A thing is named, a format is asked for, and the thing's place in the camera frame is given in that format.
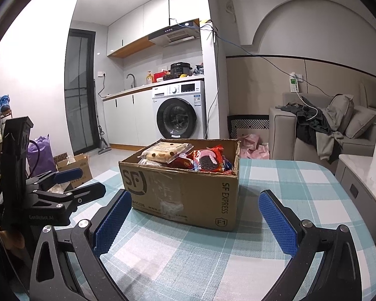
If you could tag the yellow soap bottle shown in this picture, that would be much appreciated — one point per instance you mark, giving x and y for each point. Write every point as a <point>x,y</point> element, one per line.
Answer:
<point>149,79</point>

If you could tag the kitchen faucet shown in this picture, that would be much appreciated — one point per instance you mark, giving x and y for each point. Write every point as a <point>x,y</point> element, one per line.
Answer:
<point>134,83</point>

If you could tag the dark clothes pile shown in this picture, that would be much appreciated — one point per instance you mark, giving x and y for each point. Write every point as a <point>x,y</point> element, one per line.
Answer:
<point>307,125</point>

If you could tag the crumpled dark bag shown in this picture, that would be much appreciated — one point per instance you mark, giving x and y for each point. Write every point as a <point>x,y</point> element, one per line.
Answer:
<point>198,70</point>

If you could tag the floor mop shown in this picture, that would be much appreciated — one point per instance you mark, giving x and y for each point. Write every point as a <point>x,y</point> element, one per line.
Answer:
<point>101,144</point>

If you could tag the printed floor cardboard box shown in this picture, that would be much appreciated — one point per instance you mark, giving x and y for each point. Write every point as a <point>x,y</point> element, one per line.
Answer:
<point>81,169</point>

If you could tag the brown cardboard box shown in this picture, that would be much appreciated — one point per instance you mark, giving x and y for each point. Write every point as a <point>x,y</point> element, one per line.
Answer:
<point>181,194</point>

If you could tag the red box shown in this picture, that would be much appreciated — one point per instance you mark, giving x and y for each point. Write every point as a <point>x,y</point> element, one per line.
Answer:
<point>159,77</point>

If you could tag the black pressure cooker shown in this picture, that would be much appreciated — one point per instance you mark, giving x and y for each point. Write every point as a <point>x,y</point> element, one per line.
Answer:
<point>180,70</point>

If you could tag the yellow cake packet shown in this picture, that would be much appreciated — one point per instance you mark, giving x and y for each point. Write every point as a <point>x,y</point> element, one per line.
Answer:
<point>166,152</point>

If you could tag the white side table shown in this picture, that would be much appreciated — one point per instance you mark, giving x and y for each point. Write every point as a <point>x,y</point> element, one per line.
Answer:
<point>354,182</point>

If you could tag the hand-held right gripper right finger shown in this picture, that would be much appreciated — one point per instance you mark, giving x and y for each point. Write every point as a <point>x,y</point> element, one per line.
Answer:
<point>277,225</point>

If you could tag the teal checked tablecloth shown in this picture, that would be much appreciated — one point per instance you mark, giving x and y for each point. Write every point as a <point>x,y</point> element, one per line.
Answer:
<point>191,257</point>

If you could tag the shoe rack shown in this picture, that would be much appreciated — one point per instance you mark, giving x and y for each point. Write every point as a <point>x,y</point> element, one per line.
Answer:
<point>1,116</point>

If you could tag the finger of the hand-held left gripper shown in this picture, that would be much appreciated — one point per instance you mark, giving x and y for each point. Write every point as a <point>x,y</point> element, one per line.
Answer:
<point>87,191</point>
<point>67,175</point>

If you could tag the grey jacket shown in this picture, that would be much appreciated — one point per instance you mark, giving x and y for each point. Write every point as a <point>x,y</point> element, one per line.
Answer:
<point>340,109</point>

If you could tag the white kitchen base cabinet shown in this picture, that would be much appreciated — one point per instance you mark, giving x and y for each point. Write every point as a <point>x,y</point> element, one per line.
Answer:
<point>128,119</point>

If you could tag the white wall cabinet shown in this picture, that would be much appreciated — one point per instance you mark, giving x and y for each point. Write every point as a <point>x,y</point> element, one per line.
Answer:
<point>138,25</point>

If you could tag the white washing machine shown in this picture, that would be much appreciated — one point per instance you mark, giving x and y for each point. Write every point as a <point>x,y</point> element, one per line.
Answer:
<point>178,119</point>

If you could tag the grey cushion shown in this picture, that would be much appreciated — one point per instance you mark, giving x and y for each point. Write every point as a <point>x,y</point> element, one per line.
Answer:
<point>362,120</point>

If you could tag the small blue snack packet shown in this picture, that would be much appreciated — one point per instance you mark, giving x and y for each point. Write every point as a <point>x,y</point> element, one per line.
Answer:
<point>228,166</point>

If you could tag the white power strip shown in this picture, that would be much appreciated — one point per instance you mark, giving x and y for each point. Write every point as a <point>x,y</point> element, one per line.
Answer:
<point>294,84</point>

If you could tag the person's left hand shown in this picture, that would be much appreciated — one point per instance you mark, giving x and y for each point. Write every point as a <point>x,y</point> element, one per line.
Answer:
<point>9,236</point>

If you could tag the dark glass door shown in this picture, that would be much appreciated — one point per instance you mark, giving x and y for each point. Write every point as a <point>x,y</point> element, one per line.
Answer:
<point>81,100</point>

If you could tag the range hood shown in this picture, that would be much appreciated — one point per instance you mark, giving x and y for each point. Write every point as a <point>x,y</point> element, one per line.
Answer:
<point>175,34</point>

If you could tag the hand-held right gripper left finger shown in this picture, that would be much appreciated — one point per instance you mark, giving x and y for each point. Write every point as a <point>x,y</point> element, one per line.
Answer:
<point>112,222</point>

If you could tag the grey sofa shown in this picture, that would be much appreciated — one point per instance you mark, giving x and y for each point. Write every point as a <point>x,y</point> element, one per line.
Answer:
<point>282,131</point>

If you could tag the purple plastic bag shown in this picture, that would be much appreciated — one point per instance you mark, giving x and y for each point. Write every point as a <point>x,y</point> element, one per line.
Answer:
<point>45,156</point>

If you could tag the pink bag on floor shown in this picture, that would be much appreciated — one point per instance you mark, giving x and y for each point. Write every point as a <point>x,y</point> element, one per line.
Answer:
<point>253,147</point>

